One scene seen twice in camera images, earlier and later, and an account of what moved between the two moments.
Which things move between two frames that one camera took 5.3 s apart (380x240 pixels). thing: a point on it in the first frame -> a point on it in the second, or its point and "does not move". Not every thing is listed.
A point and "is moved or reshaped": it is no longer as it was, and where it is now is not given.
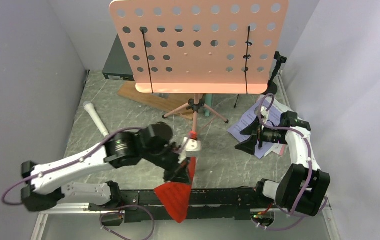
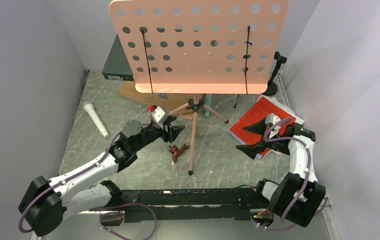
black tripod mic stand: [235, 104] does not move
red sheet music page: [175, 196] -> [259, 111]
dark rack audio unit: [116, 66] does not move
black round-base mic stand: [272, 88] does not move
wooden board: [174, 101] does not move
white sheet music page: [276, 104] is moved or reshaped
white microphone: [89, 106] does not move
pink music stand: [201, 47] does not move
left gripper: [177, 173] -> [173, 131]
